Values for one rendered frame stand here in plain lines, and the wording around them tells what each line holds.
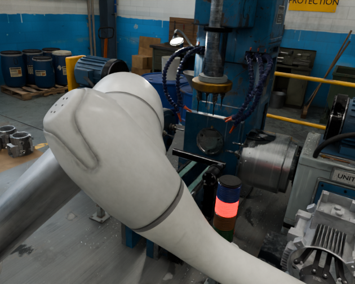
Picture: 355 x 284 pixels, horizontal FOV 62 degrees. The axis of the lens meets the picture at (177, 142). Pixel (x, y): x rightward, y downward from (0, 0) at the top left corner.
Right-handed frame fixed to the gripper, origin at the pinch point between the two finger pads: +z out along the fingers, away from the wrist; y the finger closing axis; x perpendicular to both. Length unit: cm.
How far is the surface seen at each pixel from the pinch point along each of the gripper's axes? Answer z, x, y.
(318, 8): 552, 6, 105
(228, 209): -15.5, -12.0, 24.1
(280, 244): 4.4, 13.9, 12.2
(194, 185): 18, 16, 53
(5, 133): 60, 82, 304
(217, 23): 44, -46, 58
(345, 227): -1.5, -7.7, -2.8
